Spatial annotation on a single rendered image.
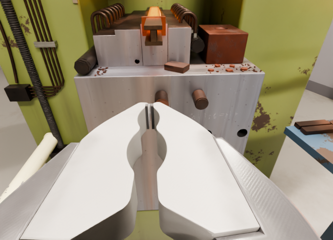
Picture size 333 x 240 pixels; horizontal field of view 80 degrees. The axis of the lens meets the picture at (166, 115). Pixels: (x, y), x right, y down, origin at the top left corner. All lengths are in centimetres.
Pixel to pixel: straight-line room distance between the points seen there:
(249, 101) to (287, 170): 121
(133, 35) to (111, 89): 12
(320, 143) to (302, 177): 107
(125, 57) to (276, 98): 51
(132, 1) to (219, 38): 53
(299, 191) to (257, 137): 77
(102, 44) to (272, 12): 44
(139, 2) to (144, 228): 84
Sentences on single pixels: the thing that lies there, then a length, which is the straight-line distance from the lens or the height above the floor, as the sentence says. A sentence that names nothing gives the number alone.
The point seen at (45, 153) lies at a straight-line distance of 73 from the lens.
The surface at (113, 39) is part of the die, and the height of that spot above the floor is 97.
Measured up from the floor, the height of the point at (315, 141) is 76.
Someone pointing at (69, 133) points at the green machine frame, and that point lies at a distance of 78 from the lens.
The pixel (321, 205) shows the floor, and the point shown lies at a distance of 154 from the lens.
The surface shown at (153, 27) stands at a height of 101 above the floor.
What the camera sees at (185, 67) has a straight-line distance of 41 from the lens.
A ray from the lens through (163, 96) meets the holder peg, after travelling 39.
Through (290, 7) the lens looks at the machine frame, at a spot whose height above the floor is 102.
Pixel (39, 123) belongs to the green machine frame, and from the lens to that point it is 80.
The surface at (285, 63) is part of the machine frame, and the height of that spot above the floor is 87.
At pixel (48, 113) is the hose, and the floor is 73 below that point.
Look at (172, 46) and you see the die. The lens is 45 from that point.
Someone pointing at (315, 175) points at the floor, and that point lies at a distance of 171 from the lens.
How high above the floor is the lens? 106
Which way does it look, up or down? 32 degrees down
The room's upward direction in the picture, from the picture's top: straight up
